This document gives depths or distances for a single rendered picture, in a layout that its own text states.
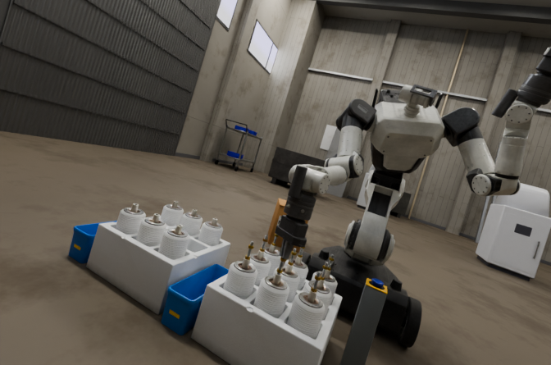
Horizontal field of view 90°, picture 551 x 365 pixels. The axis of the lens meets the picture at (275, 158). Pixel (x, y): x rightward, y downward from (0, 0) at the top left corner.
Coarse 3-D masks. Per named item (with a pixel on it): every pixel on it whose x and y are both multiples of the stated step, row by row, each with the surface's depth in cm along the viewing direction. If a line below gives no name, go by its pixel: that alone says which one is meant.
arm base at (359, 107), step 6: (354, 102) 116; (360, 102) 117; (348, 108) 116; (354, 108) 115; (360, 108) 116; (366, 108) 116; (372, 108) 117; (354, 114) 114; (360, 114) 114; (366, 114) 115; (372, 114) 116; (336, 120) 128; (360, 120) 114; (366, 120) 114; (366, 126) 117
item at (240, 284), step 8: (232, 264) 91; (232, 272) 88; (240, 272) 88; (256, 272) 91; (232, 280) 88; (240, 280) 87; (248, 280) 88; (224, 288) 90; (232, 288) 88; (240, 288) 87; (248, 288) 88; (240, 296) 87; (248, 296) 89
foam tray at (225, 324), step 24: (216, 288) 87; (216, 312) 85; (240, 312) 82; (264, 312) 82; (288, 312) 86; (336, 312) 96; (192, 336) 88; (216, 336) 84; (240, 336) 82; (264, 336) 79; (288, 336) 77; (240, 360) 81; (264, 360) 78; (288, 360) 76; (312, 360) 74
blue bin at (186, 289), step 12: (216, 264) 117; (192, 276) 102; (204, 276) 110; (216, 276) 117; (168, 288) 90; (180, 288) 97; (192, 288) 104; (204, 288) 113; (168, 300) 90; (180, 300) 88; (192, 300) 87; (168, 312) 90; (180, 312) 88; (192, 312) 89; (168, 324) 89; (180, 324) 88; (192, 324) 92
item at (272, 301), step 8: (264, 280) 87; (264, 288) 84; (272, 288) 83; (288, 288) 87; (256, 296) 87; (264, 296) 83; (272, 296) 83; (280, 296) 83; (256, 304) 85; (264, 304) 83; (272, 304) 83; (280, 304) 84; (272, 312) 83; (280, 312) 84
